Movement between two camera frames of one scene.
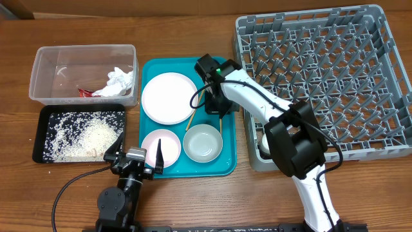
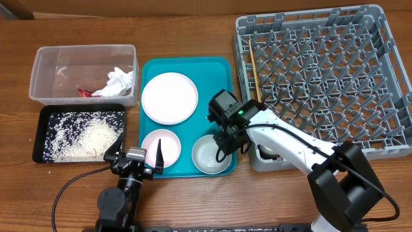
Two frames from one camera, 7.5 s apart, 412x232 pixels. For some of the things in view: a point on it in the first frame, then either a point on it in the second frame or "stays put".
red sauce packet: x=84 y=93 stays put
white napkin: x=118 y=83 stays put
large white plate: x=166 y=98 stays put
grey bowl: x=202 y=143 to x=204 y=156
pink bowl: x=170 y=144 stays put
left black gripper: x=112 y=153 stays put
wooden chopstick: x=190 y=123 to x=254 y=73
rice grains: x=82 y=136 stays put
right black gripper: x=217 y=107 to x=223 y=140
